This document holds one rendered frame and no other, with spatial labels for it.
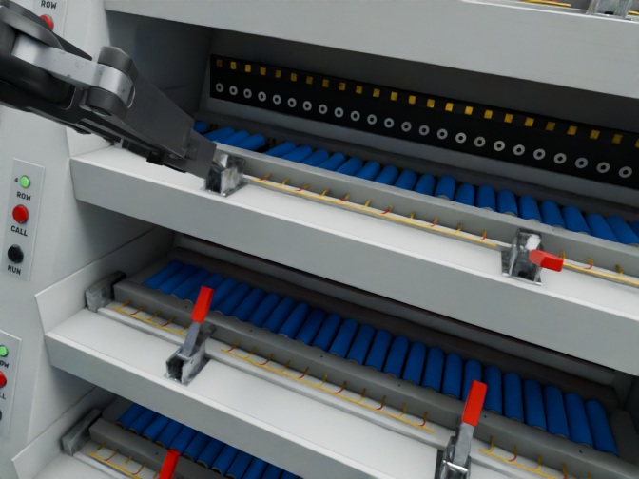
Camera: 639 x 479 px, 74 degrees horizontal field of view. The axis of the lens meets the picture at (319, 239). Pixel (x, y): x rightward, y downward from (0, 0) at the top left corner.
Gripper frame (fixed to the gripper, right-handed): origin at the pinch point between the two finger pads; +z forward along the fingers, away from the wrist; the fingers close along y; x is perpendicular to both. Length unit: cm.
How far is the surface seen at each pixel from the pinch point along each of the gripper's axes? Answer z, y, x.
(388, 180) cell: 15.1, 13.9, 4.2
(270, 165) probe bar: 10.9, 3.1, 2.0
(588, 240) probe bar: 10.8, 31.3, 2.4
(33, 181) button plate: 7.1, -19.6, -6.0
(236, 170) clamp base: 8.5, 1.0, 0.4
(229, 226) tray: 7.8, 2.3, -4.7
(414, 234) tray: 10.0, 18.0, -0.8
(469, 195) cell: 15.7, 21.8, 4.7
